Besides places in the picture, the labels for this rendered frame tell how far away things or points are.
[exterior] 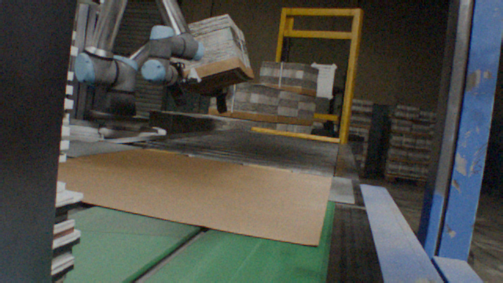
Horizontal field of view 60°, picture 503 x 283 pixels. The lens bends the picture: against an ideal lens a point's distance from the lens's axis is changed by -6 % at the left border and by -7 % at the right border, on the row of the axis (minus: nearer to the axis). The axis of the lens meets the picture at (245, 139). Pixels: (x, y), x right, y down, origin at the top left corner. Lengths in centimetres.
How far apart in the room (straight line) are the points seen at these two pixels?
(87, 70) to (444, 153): 135
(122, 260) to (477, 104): 66
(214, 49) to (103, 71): 44
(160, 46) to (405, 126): 653
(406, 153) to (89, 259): 758
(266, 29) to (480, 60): 898
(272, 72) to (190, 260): 331
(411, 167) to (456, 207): 706
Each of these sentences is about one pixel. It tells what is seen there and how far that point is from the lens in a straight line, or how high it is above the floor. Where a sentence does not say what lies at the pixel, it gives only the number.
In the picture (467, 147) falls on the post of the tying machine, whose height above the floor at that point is 89.
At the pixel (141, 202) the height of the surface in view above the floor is 80.
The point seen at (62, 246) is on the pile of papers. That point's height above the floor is 85.
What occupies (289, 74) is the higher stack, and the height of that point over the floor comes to 120.
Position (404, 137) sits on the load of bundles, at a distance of 780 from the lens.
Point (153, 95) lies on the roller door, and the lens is 1021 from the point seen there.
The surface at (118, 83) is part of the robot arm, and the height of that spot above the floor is 94.
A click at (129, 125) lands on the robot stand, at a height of 78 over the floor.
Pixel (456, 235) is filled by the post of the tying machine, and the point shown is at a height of 74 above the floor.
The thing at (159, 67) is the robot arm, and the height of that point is 100.
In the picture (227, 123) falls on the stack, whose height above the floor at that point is 80.
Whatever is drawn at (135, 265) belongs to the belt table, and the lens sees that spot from 30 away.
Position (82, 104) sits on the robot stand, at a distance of 207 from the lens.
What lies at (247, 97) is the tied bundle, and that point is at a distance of 298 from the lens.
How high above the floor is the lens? 91
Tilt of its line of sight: 4 degrees down
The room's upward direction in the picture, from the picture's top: 7 degrees clockwise
